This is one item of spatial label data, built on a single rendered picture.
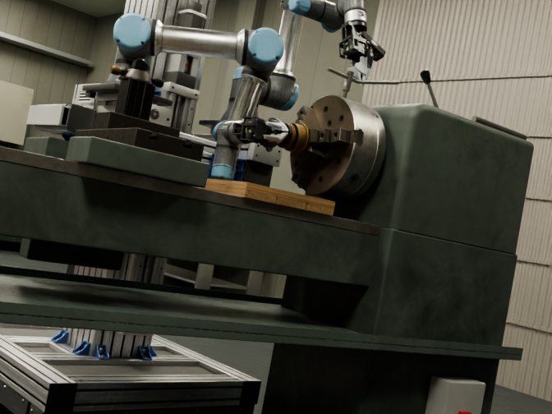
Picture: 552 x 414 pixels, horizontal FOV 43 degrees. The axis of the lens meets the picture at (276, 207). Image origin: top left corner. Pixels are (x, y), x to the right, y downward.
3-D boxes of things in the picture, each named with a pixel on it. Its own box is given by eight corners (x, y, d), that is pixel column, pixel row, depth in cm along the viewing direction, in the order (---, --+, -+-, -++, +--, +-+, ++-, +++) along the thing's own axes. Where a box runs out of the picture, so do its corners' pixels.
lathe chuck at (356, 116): (302, 191, 235) (324, 99, 234) (363, 208, 209) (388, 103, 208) (280, 186, 230) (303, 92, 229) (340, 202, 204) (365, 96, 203)
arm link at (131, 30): (115, 57, 232) (278, 74, 238) (109, 46, 217) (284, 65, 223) (117, 20, 232) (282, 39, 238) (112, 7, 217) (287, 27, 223)
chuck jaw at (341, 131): (335, 137, 216) (361, 130, 206) (334, 153, 215) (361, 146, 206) (307, 128, 210) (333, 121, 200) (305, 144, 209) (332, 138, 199)
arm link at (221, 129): (229, 149, 235) (233, 123, 236) (246, 149, 226) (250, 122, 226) (209, 144, 231) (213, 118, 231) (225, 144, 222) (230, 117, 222)
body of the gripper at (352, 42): (338, 59, 232) (337, 27, 236) (358, 66, 237) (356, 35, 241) (354, 49, 226) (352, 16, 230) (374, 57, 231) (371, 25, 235)
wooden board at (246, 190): (263, 206, 228) (265, 194, 228) (333, 216, 198) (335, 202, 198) (181, 189, 211) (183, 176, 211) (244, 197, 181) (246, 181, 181)
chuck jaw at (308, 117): (320, 144, 221) (311, 116, 228) (330, 134, 218) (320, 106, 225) (292, 135, 215) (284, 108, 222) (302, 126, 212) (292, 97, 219)
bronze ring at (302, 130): (300, 125, 217) (276, 119, 212) (319, 125, 209) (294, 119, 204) (295, 154, 217) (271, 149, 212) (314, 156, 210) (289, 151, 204)
